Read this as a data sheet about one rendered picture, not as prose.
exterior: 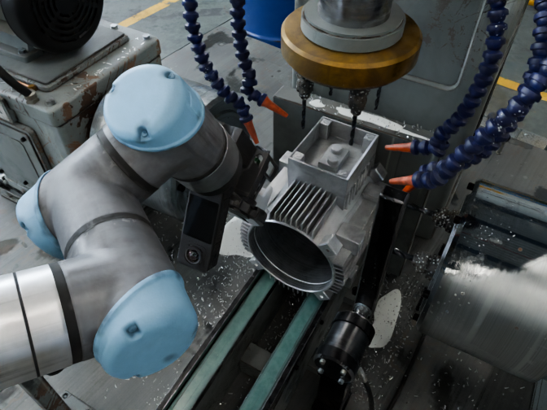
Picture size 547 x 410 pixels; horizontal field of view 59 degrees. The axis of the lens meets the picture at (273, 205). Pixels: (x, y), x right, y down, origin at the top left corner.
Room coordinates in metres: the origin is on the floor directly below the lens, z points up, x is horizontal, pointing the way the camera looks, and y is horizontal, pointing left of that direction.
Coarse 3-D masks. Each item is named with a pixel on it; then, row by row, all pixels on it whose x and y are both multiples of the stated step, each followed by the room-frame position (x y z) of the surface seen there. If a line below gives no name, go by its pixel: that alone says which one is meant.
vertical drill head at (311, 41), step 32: (320, 0) 0.57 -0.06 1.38; (352, 0) 0.54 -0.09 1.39; (384, 0) 0.55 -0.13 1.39; (288, 32) 0.57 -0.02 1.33; (320, 32) 0.54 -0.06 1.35; (352, 32) 0.53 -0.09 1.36; (384, 32) 0.53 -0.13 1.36; (416, 32) 0.57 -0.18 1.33; (320, 64) 0.51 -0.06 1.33; (352, 64) 0.50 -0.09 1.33; (384, 64) 0.50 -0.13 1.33; (352, 96) 0.52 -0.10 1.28; (352, 128) 0.52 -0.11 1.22
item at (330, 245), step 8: (376, 168) 0.58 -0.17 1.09; (384, 168) 0.59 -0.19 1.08; (376, 176) 0.57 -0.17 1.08; (384, 176) 0.58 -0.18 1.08; (328, 240) 0.43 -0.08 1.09; (336, 240) 0.43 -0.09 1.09; (328, 248) 0.42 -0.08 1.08; (336, 248) 0.42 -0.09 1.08; (328, 256) 0.42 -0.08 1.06; (256, 264) 0.49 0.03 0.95; (320, 296) 0.42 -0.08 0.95; (328, 296) 0.42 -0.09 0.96
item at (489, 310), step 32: (480, 192) 0.46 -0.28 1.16; (512, 192) 0.47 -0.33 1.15; (448, 224) 0.48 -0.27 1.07; (480, 224) 0.40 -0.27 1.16; (512, 224) 0.40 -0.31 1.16; (544, 224) 0.40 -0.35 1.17; (416, 256) 0.42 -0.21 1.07; (448, 256) 0.37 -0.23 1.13; (480, 256) 0.36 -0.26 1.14; (512, 256) 0.36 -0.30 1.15; (544, 256) 0.35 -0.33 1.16; (448, 288) 0.34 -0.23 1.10; (480, 288) 0.33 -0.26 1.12; (512, 288) 0.33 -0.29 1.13; (544, 288) 0.32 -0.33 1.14; (416, 320) 0.37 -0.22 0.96; (448, 320) 0.32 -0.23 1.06; (480, 320) 0.31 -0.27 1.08; (512, 320) 0.30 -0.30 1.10; (544, 320) 0.29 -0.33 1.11; (480, 352) 0.29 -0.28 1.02; (512, 352) 0.28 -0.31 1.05; (544, 352) 0.27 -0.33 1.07
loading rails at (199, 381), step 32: (256, 288) 0.46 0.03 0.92; (352, 288) 0.52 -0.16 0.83; (224, 320) 0.39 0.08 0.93; (256, 320) 0.42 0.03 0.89; (320, 320) 0.40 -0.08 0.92; (224, 352) 0.34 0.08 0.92; (256, 352) 0.38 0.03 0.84; (288, 352) 0.34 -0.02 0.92; (192, 384) 0.29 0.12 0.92; (224, 384) 0.32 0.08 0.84; (256, 384) 0.29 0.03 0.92; (288, 384) 0.30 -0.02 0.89
